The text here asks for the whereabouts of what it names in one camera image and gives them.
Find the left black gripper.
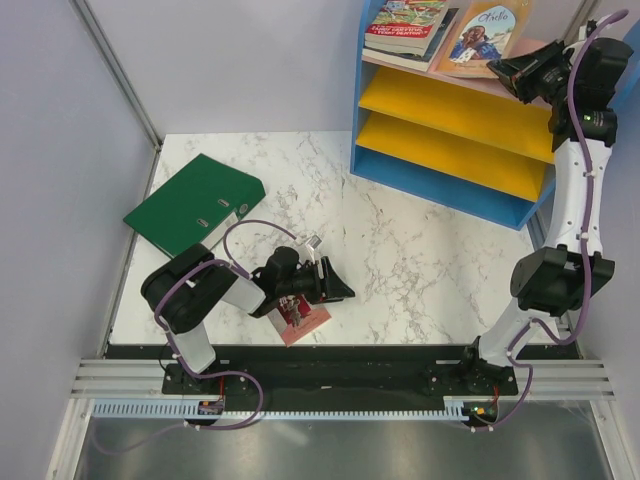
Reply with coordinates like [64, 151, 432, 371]
[278, 256, 355, 305]

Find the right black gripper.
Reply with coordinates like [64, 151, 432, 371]
[488, 38, 579, 108]

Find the orange Hello book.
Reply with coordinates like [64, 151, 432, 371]
[437, 0, 534, 79]

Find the red and pink castle book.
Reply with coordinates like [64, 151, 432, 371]
[267, 295, 331, 347]

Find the blue Nineteen Eighty-Four book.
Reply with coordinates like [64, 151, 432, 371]
[362, 6, 459, 73]

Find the red Treehouse book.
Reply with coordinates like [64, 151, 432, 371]
[364, 1, 449, 56]

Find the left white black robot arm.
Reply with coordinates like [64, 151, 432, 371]
[141, 243, 355, 393]

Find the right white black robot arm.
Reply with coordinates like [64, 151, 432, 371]
[457, 38, 633, 394]

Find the colourful wooden bookshelf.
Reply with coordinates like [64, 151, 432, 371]
[350, 1, 555, 230]

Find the green lever arch binder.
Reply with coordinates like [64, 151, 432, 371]
[124, 154, 266, 258]

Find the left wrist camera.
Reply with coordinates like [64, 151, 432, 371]
[299, 234, 322, 263]

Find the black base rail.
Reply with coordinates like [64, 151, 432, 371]
[107, 342, 581, 414]

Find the aluminium corner post right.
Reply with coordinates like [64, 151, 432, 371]
[561, 0, 600, 45]

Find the aluminium corner post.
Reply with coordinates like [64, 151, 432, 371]
[561, 0, 600, 45]
[69, 0, 164, 149]

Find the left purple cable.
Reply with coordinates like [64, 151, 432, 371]
[92, 219, 314, 454]

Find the white slotted cable duct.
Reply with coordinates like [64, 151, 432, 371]
[92, 399, 498, 421]

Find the aluminium corner post left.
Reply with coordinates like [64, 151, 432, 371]
[69, 0, 164, 149]

